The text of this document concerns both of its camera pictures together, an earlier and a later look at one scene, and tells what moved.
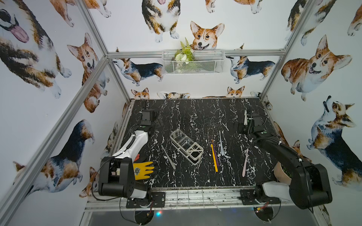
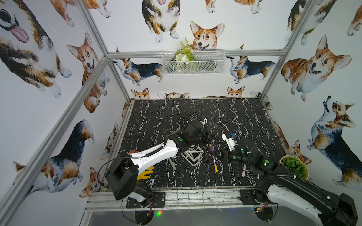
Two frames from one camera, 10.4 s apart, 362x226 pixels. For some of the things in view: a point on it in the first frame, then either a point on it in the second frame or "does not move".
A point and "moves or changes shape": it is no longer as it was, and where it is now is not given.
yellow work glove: [141, 169] does not move
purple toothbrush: [215, 155] moves or changes shape
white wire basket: [205, 62] does not move
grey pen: [170, 160] does not move
